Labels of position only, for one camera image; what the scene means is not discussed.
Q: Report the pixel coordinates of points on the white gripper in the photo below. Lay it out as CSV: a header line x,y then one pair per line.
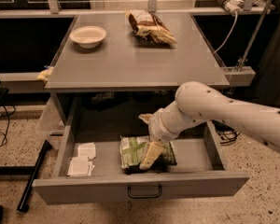
x,y
156,125

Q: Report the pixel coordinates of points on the brown chip bag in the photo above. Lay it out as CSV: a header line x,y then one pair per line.
x,y
149,26

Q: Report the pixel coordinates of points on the grey counter cabinet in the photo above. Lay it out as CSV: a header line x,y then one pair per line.
x,y
124,62

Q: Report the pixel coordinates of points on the metal support rod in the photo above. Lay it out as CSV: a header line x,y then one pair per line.
x,y
247,5

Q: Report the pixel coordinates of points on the black drawer handle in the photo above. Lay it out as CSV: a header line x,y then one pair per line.
x,y
145,192

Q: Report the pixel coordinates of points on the white paper packet upper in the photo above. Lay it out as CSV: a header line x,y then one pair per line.
x,y
87,150

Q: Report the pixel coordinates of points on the white paper packets lower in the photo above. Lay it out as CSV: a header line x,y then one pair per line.
x,y
80,166

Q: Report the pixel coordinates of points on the white paper bowl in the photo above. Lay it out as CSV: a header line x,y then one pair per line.
x,y
88,37

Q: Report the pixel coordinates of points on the green jalapeno chip bag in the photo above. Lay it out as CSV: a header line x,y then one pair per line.
x,y
132,150

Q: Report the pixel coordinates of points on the yellow sponge on rail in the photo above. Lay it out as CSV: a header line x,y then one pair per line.
x,y
45,74

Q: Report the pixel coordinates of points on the white power strip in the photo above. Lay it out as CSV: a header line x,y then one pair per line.
x,y
231,6

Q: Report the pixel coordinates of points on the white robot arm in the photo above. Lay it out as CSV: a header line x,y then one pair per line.
x,y
196,103

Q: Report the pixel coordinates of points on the grey open drawer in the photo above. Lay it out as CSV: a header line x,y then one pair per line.
x,y
201,170

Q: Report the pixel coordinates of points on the black metal frame leg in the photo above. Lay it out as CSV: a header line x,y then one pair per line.
x,y
23,205

